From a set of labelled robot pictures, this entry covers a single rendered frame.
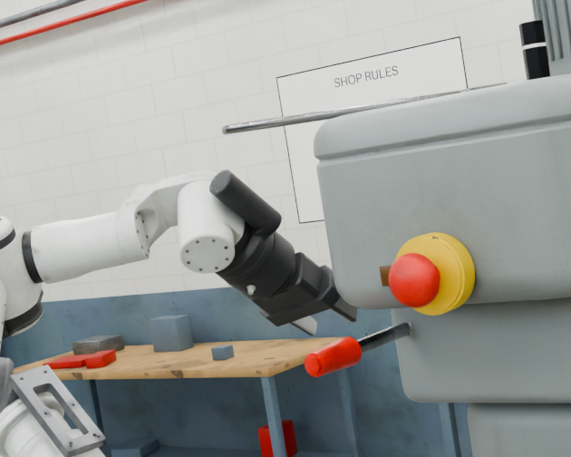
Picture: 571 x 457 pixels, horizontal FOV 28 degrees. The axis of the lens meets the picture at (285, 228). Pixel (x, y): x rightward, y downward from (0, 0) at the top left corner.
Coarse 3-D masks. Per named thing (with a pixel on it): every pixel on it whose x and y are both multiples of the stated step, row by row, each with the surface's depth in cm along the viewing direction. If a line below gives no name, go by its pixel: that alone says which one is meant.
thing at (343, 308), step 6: (342, 300) 148; (336, 306) 146; (342, 306) 147; (348, 306) 148; (354, 306) 150; (336, 312) 147; (342, 312) 147; (348, 312) 148; (354, 312) 149; (348, 318) 148; (354, 318) 149
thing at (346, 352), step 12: (408, 324) 99; (348, 336) 92; (372, 336) 95; (384, 336) 96; (396, 336) 97; (324, 348) 90; (336, 348) 90; (348, 348) 91; (360, 348) 92; (372, 348) 94; (312, 360) 88; (324, 360) 88; (336, 360) 89; (348, 360) 90; (312, 372) 88; (324, 372) 88
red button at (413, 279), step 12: (396, 264) 82; (408, 264) 81; (420, 264) 81; (432, 264) 81; (396, 276) 82; (408, 276) 81; (420, 276) 81; (432, 276) 81; (396, 288) 82; (408, 288) 82; (420, 288) 81; (432, 288) 81; (408, 300) 82; (420, 300) 81; (432, 300) 82
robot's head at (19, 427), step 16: (48, 400) 91; (16, 416) 89; (32, 416) 90; (0, 432) 89; (16, 432) 89; (32, 432) 89; (80, 432) 91; (0, 448) 91; (16, 448) 89; (32, 448) 88; (48, 448) 88; (96, 448) 89
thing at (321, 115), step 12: (492, 84) 96; (420, 96) 96; (432, 96) 96; (348, 108) 95; (360, 108) 95; (372, 108) 95; (264, 120) 93; (276, 120) 93; (288, 120) 93; (300, 120) 94; (312, 120) 94; (228, 132) 92
